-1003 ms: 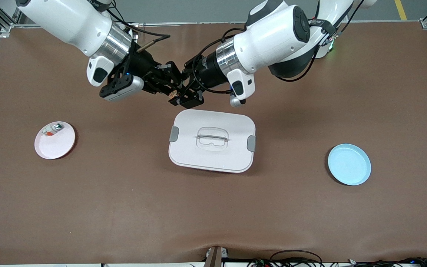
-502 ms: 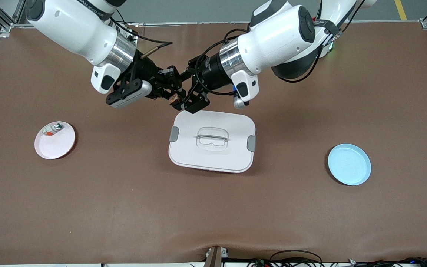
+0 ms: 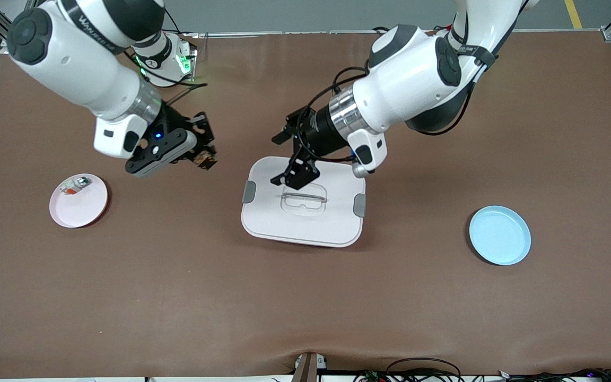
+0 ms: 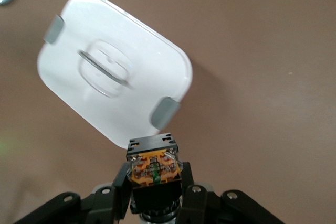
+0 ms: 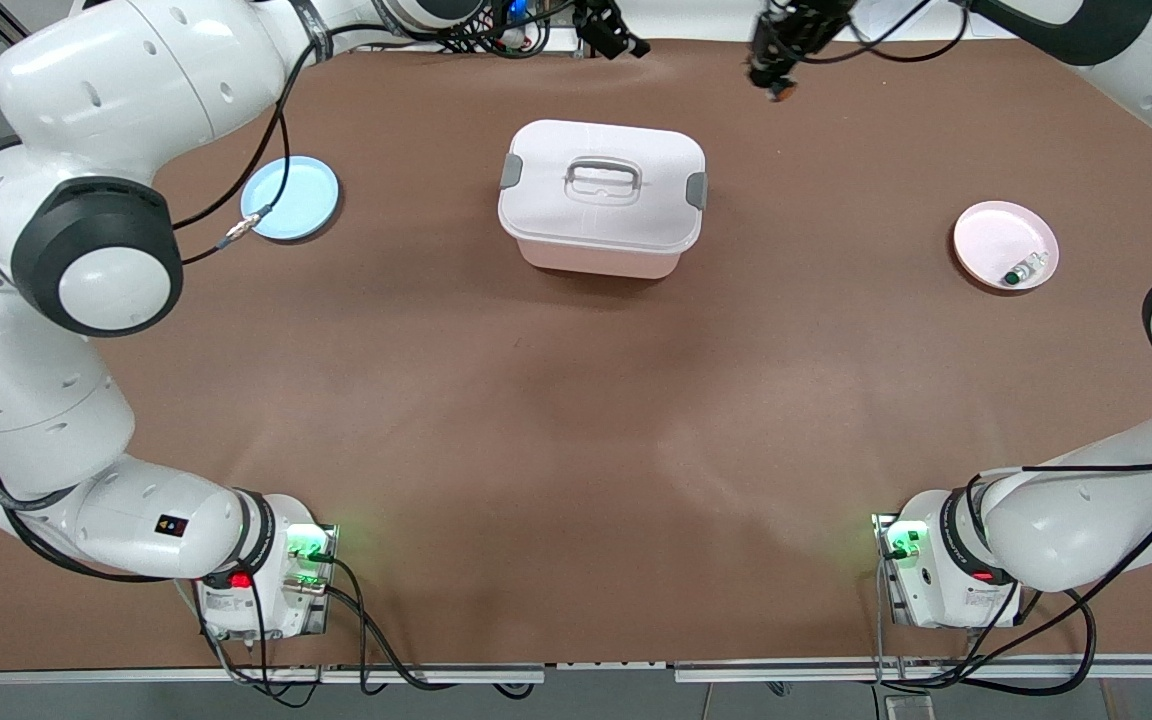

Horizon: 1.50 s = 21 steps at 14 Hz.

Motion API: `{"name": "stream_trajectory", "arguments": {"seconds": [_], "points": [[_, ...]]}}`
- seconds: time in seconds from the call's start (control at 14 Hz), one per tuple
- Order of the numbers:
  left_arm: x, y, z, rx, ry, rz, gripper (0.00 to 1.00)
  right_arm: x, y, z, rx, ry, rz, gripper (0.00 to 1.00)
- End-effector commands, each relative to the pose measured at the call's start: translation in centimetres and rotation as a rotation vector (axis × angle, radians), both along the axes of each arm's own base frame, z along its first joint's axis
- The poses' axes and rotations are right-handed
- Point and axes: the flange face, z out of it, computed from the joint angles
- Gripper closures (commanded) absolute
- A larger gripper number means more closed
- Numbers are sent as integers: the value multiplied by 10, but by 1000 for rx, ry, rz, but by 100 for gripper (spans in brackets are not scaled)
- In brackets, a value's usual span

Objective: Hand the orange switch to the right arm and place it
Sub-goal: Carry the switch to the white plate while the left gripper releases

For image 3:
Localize orange and black switch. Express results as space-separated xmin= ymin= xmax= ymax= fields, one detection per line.
xmin=193 ymin=149 xmax=218 ymax=171

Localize white lidded plastic box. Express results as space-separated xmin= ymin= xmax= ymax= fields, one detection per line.
xmin=241 ymin=156 xmax=367 ymax=248

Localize pink round plate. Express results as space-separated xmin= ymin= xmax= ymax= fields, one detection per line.
xmin=49 ymin=173 xmax=109 ymax=229

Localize brown table mat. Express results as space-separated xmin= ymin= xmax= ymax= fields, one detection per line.
xmin=0 ymin=29 xmax=611 ymax=378

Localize light blue round plate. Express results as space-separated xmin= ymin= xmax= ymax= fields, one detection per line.
xmin=469 ymin=205 xmax=532 ymax=266

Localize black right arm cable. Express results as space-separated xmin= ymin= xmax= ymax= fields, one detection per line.
xmin=135 ymin=53 xmax=208 ymax=107

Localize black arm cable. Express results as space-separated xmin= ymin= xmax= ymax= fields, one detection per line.
xmin=294 ymin=65 xmax=497 ymax=163
xmin=135 ymin=53 xmax=208 ymax=107

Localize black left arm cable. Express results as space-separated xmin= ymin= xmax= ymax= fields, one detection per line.
xmin=294 ymin=65 xmax=497 ymax=163

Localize green push button switch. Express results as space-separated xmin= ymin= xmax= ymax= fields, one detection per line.
xmin=59 ymin=177 xmax=91 ymax=197

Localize grey metal bracket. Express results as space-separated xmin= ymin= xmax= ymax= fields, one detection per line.
xmin=291 ymin=352 xmax=328 ymax=382

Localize black looped cable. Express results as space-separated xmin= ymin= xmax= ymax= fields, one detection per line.
xmin=386 ymin=357 xmax=463 ymax=382

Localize black cable bundle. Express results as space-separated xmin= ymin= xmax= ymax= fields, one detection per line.
xmin=502 ymin=367 xmax=611 ymax=382

